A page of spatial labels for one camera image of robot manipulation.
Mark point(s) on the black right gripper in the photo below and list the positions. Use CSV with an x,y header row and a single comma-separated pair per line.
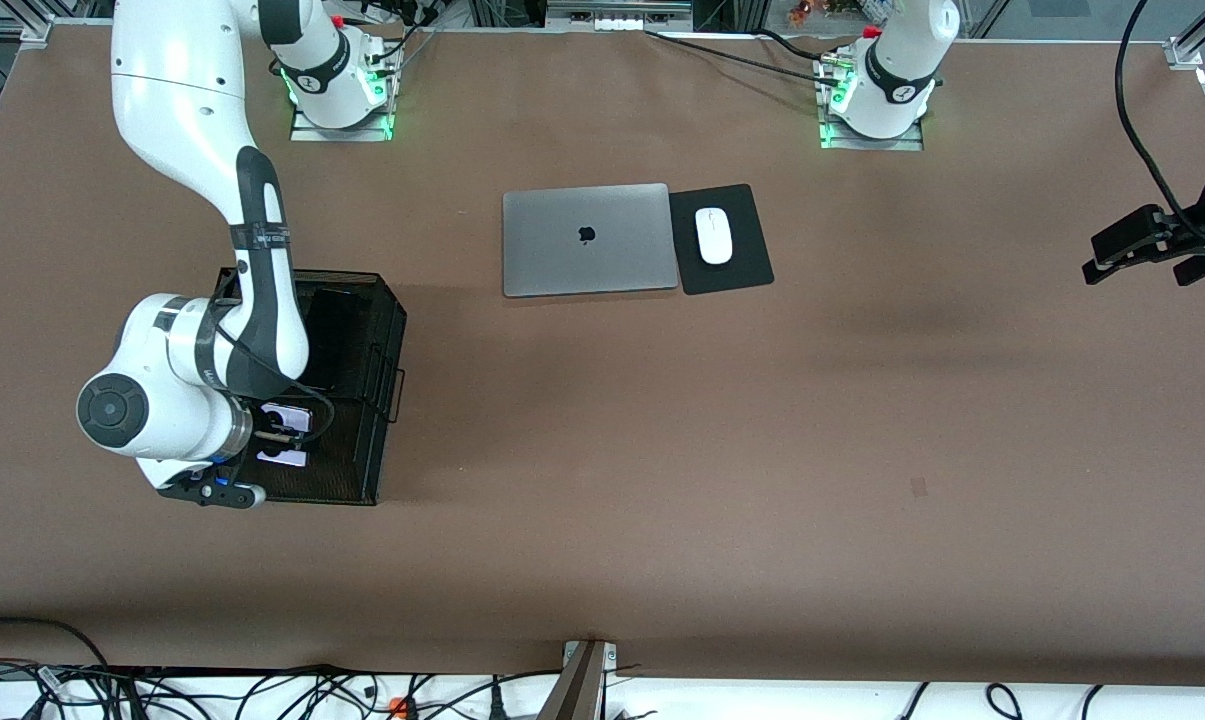
x,y
265,433

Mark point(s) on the lilac flip phone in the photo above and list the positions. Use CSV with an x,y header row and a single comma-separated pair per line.
x,y
297,412

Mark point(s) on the black slab phone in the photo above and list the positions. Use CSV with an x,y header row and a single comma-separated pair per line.
x,y
334,340

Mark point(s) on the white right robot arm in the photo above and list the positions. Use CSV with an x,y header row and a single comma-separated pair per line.
x,y
172,100

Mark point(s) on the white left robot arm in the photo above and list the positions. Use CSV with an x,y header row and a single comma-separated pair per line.
x,y
892,80

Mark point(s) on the black mesh two-tier tray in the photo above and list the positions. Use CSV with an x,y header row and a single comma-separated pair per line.
x,y
342,470

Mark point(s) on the silver laptop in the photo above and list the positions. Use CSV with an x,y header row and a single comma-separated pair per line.
x,y
562,260

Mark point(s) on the black mouse pad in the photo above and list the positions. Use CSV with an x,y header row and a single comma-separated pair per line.
x,y
747,240

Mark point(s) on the small colourful figurine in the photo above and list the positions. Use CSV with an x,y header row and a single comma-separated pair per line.
x,y
800,12

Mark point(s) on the white computer mouse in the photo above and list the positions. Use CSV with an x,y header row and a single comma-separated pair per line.
x,y
714,240

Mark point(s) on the grey power strip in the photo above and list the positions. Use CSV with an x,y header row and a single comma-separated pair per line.
x,y
617,20

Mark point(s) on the aluminium frame profile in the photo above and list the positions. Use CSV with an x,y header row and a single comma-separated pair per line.
x,y
1187,48
22,30

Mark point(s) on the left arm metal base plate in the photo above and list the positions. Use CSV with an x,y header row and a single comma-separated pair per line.
x,y
912,145

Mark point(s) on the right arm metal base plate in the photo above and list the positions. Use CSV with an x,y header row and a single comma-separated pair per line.
x,y
307,134

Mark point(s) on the grey metal camera mount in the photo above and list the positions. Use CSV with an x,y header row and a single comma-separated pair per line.
x,y
577,690

